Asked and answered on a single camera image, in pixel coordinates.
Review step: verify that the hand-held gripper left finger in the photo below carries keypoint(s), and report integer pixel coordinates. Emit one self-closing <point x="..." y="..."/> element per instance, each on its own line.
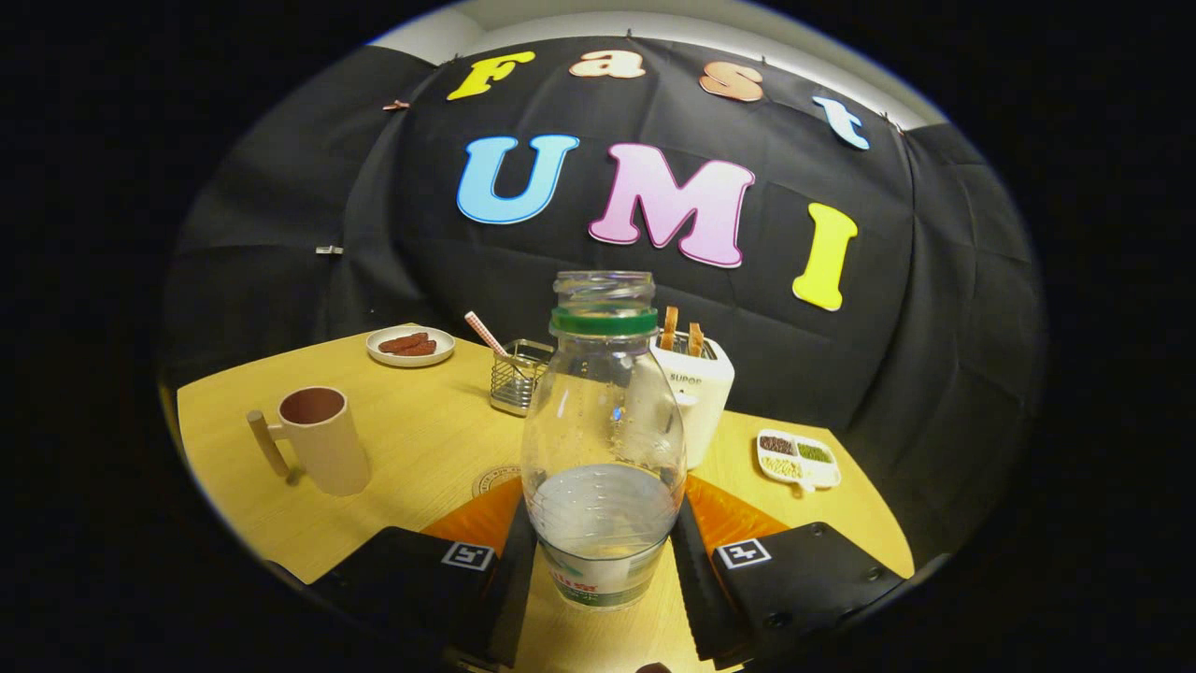
<point x="509" y="608"/>

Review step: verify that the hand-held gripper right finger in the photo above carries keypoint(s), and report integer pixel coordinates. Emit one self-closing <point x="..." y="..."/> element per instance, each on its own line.
<point x="699" y="608"/>

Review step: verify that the clear plastic juice bottle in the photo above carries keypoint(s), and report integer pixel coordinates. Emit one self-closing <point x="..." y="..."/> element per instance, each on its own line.
<point x="603" y="523"/>

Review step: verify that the round cork coaster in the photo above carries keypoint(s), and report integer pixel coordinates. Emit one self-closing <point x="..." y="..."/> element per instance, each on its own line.
<point x="491" y="481"/>

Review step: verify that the white divided grain dish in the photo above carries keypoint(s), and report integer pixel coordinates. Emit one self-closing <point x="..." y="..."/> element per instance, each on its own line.
<point x="827" y="475"/>

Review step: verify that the wooden table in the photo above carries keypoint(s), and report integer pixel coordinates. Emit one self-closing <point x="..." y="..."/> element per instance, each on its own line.
<point x="420" y="439"/>

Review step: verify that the white toaster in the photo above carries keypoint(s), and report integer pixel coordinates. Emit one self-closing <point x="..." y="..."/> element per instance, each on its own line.
<point x="712" y="397"/>

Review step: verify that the white round plate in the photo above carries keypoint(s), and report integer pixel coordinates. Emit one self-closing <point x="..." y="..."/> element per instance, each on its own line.
<point x="411" y="361"/>

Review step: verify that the toast slice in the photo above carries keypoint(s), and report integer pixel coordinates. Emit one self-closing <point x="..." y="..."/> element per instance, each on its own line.
<point x="670" y="329"/>
<point x="695" y="340"/>

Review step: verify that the brown food piece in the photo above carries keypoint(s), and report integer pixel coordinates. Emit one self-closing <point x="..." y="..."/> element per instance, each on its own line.
<point x="402" y="342"/>
<point x="420" y="350"/>

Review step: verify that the red striped straw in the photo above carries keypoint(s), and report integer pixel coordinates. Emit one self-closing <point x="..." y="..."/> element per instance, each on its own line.
<point x="484" y="332"/>

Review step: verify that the black backdrop cloth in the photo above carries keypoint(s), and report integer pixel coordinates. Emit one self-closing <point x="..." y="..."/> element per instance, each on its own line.
<point x="579" y="252"/>

